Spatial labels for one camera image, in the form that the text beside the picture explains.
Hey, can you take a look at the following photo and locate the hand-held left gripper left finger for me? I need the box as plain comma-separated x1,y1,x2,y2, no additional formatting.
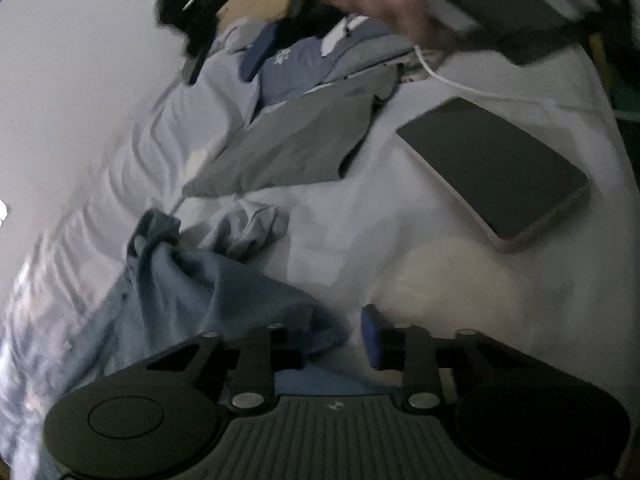
145,322,307,413

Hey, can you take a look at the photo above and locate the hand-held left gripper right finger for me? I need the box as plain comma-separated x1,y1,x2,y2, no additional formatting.
361,304,546,413

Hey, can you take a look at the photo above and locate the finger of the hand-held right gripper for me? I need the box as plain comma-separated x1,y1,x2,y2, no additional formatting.
239,0,307,83
156,0,236,86

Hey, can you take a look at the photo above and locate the light blue shirt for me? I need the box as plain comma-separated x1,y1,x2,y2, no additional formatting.
50,200,373,398

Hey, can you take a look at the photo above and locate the blue cartoon printed pillow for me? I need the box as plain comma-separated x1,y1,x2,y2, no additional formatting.
227,12,426,111

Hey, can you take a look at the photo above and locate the grey folded cloth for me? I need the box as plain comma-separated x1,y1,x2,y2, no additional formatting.
182,66,401,198

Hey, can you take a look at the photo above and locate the light blue printed duvet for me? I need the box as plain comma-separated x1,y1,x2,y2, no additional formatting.
0,20,266,480

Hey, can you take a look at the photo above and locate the dark tablet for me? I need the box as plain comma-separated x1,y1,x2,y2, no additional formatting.
396,97,592,253

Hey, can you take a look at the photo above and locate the white cable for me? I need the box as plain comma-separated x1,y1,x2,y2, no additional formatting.
412,45,581,108

